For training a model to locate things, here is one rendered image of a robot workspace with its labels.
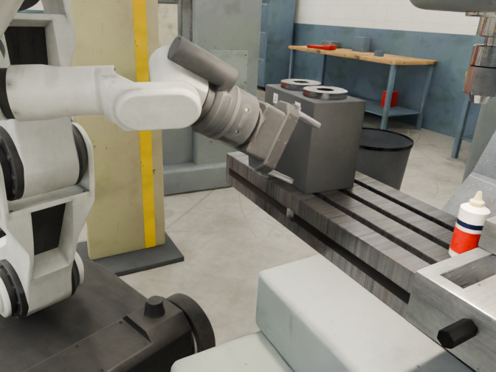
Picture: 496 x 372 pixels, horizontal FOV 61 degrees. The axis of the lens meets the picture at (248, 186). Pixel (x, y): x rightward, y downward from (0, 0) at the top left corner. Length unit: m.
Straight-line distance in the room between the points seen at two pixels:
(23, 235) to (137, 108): 0.44
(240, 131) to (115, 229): 1.82
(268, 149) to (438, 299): 0.33
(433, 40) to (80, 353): 5.59
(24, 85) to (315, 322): 0.50
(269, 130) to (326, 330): 0.31
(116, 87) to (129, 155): 1.70
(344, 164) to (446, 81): 5.07
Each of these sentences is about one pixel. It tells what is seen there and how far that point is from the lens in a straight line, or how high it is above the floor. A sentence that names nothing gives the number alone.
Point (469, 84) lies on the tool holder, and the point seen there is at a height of 1.22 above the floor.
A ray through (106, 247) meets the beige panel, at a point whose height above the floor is 0.09.
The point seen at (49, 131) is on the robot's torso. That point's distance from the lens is 0.85.
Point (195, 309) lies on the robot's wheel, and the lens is 1.13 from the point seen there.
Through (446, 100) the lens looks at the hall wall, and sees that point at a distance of 5.92.
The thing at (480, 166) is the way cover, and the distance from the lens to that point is 1.07.
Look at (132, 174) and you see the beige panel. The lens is 2.29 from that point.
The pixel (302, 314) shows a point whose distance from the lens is 0.67.
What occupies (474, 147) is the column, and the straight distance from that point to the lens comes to 1.15.
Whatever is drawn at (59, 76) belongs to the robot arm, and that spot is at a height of 1.21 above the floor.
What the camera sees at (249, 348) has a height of 0.76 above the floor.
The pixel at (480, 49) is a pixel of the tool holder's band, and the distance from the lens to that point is 0.67.
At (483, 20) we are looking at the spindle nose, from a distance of 0.67.
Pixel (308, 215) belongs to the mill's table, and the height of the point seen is 0.94.
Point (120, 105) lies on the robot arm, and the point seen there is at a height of 1.18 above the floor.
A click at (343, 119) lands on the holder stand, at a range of 0.85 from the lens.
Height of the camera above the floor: 1.29
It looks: 22 degrees down
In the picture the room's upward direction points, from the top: 3 degrees clockwise
